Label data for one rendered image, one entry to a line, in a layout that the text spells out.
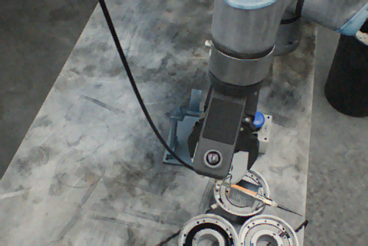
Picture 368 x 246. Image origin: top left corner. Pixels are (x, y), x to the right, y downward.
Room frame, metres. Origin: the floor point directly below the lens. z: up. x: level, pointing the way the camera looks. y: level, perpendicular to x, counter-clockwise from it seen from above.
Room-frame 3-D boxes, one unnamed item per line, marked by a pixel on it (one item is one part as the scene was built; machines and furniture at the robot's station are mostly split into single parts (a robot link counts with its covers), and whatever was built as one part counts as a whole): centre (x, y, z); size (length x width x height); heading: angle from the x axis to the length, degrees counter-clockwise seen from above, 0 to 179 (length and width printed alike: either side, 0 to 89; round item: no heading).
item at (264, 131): (0.54, -0.14, 0.82); 0.08 x 0.07 x 0.05; 168
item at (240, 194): (0.37, -0.11, 0.85); 0.05 x 0.02 x 0.04; 66
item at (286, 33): (0.86, -0.22, 0.85); 0.15 x 0.15 x 0.10
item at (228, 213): (0.39, -0.11, 0.82); 0.10 x 0.10 x 0.04
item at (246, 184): (0.37, -0.14, 0.85); 0.17 x 0.02 x 0.04; 66
